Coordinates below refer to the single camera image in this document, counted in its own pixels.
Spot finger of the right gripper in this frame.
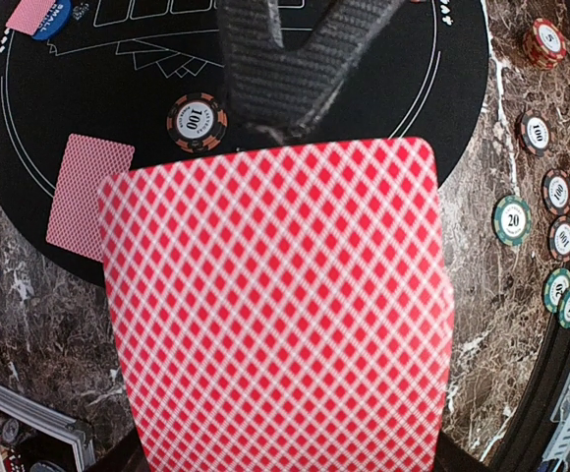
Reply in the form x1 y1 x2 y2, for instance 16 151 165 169
216 1 402 138

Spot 100 chips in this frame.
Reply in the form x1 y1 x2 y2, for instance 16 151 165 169
166 92 228 153

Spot dealt card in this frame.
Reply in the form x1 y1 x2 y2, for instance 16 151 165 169
6 0 56 35
46 134 135 262

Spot red-backed card deck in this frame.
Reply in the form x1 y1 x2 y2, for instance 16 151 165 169
98 138 454 471

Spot blue small blind button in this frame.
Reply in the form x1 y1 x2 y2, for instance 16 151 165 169
31 0 73 41

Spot black orange 100 chip stack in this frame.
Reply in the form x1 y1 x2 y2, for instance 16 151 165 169
517 110 551 157

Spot red 5 chip stack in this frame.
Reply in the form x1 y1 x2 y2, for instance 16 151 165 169
522 18 567 70

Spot black round poker mat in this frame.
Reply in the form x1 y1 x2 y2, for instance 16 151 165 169
0 1 489 285

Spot green 20 chip stack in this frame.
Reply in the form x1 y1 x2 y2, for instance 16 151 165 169
492 195 532 247

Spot aluminium poker chip case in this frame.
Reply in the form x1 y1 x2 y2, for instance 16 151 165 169
0 368 95 472

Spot clear round dealer puck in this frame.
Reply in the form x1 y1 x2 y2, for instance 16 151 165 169
29 460 65 472

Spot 100 chip on rail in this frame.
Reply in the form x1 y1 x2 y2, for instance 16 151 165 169
547 215 570 263

